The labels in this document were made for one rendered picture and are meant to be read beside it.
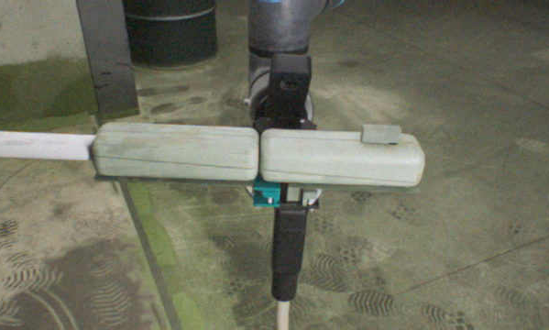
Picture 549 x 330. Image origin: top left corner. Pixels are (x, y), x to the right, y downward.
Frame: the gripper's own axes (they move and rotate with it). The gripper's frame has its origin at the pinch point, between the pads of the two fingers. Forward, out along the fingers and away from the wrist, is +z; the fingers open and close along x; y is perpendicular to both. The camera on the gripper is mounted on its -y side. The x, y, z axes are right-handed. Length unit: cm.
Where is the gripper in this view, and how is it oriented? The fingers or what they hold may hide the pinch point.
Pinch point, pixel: (290, 187)
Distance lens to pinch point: 48.4
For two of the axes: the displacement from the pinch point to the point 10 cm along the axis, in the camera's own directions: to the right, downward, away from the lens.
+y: -0.7, 8.4, 5.3
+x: -10.0, -0.5, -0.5
